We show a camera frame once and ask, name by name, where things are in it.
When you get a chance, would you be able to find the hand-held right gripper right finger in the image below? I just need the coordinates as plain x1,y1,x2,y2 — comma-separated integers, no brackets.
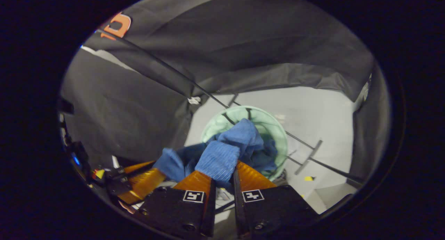
233,161,319,239

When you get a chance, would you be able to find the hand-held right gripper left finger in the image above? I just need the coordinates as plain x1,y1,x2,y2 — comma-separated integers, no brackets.
138,170,217,239

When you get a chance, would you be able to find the blue shirt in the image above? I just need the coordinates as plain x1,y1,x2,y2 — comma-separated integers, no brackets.
153,118,278,192

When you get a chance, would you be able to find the green laundry hamper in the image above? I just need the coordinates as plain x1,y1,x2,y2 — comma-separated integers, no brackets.
201,105,289,182

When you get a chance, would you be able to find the black clothes rack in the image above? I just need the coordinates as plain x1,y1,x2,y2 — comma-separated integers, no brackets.
96,29,365,188

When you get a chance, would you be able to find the dark device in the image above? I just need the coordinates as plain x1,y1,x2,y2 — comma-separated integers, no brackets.
57,96,92,179

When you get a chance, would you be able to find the black backdrop cloth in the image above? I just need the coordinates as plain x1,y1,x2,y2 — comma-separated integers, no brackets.
59,0,391,185

